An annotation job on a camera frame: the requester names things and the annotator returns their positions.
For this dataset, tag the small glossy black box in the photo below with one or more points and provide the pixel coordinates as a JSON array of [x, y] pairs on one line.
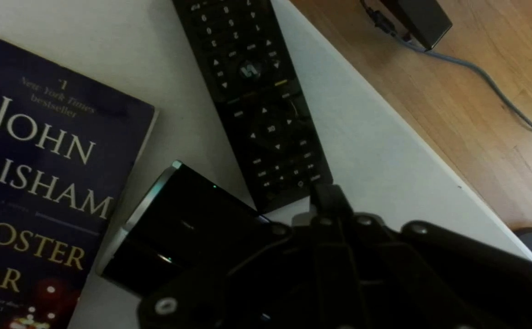
[[180, 231]]

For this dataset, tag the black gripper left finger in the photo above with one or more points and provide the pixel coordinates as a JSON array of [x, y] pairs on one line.
[[259, 280]]

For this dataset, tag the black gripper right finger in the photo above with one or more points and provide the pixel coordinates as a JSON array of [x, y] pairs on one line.
[[436, 280]]

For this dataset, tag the black remote control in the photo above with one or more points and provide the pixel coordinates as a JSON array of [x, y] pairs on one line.
[[253, 97]]

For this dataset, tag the black power adapter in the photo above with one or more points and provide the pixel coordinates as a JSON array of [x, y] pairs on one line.
[[414, 19]]

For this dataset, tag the blue John Grisham paperback book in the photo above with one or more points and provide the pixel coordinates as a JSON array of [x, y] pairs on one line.
[[40, 183]]

